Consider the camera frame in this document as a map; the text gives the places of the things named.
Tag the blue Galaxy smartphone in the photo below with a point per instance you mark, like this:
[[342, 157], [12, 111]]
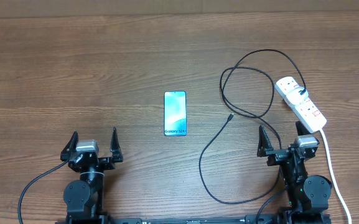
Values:
[[175, 113]]

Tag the white charger plug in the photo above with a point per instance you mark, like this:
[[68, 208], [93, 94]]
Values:
[[297, 96]]

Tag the white power strip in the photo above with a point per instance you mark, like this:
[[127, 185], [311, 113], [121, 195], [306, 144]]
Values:
[[307, 112]]

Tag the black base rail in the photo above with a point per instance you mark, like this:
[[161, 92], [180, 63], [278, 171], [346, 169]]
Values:
[[248, 219]]

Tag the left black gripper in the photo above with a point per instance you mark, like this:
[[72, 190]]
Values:
[[108, 163]]

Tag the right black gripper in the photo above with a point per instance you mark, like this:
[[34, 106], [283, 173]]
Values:
[[276, 155]]

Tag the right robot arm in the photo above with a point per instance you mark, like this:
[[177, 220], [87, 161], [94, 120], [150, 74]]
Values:
[[308, 194]]

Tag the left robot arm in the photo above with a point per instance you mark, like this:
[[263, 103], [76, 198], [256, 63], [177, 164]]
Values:
[[84, 197]]

